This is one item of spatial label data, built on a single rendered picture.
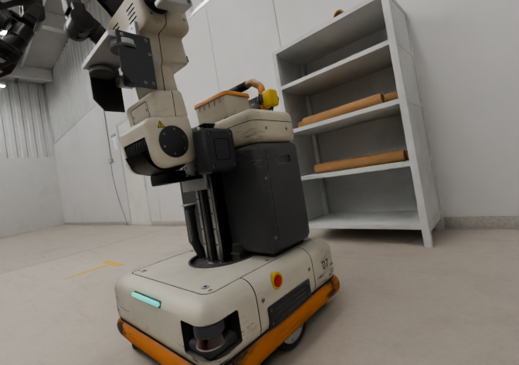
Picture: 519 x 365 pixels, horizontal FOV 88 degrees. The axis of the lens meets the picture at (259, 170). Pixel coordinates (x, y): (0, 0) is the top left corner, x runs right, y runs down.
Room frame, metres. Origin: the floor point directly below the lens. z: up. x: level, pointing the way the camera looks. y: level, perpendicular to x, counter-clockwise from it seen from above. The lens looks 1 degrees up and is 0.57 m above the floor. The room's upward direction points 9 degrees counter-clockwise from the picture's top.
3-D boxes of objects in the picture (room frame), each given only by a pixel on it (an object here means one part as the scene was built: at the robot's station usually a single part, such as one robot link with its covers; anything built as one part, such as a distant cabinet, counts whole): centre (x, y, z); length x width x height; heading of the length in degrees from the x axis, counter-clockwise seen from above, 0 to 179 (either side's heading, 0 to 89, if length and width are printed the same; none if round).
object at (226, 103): (1.18, 0.12, 0.87); 0.23 x 0.15 x 0.11; 48
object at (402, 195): (2.04, -0.73, 0.78); 0.90 x 0.45 x 1.55; 48
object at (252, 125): (1.16, 0.13, 0.59); 0.55 x 0.34 x 0.83; 48
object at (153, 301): (1.09, 0.19, 0.16); 0.67 x 0.64 x 0.25; 138
